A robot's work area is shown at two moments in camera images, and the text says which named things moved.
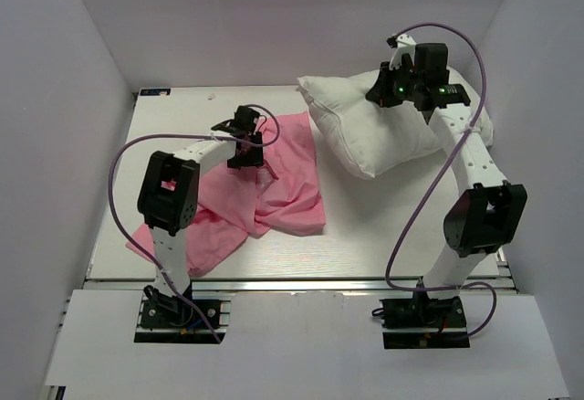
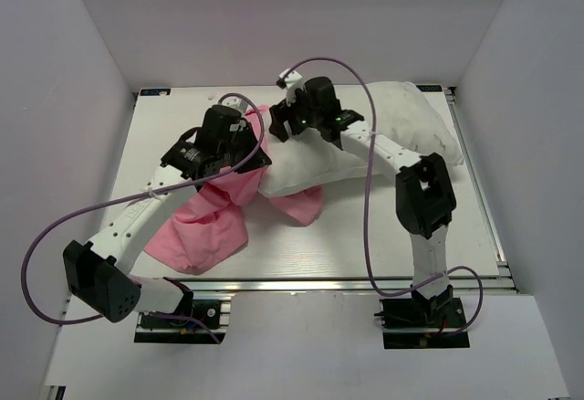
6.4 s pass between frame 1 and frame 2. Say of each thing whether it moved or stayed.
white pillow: moved
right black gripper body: moved
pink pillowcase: moved
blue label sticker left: stayed
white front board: stayed
